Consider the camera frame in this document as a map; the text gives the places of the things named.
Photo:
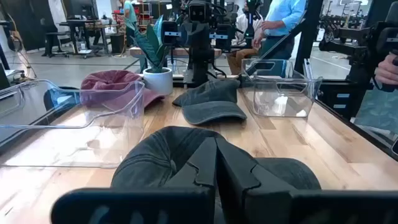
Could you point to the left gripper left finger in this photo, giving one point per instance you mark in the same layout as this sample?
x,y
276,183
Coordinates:
x,y
140,205

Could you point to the black office chair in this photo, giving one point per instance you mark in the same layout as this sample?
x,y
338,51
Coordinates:
x,y
51,37

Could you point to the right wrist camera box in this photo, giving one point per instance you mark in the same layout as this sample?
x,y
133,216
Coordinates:
x,y
199,11

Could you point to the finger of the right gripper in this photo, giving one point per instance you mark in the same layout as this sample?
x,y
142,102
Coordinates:
x,y
192,32
207,32

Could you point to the snake plant in white pot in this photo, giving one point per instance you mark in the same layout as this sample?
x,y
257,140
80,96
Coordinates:
x,y
158,82

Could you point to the wooden bench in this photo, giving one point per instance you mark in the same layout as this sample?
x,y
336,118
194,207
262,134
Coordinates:
x,y
182,51

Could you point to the person's hand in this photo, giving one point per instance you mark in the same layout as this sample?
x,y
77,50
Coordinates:
x,y
385,73

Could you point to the black trash bin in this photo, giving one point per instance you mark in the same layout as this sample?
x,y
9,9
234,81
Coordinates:
x,y
117,43

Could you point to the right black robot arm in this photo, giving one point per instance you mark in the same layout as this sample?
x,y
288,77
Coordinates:
x,y
199,62

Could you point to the black tripod device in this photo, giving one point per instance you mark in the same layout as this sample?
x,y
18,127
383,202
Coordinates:
x,y
250,28

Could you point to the person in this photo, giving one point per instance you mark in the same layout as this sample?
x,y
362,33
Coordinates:
x,y
240,25
130,12
283,15

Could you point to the maroon baseball cap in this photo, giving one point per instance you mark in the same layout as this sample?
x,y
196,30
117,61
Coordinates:
x,y
109,81

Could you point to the black drawer cabinet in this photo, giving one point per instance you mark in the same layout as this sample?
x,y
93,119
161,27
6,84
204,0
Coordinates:
x,y
329,96

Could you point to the black office desk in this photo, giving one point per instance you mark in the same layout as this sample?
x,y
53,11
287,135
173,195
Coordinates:
x,y
84,23

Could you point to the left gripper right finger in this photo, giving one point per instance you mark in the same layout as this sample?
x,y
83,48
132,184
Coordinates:
x,y
311,208

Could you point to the dark grey baseball cap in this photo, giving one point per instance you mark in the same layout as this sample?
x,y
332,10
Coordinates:
x,y
211,105
149,158

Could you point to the black computer monitor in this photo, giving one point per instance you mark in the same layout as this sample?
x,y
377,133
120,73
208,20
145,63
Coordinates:
x,y
79,7

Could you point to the clear plastic bin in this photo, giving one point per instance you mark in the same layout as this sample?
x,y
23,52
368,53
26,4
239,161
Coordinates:
x,y
280,102
130,124

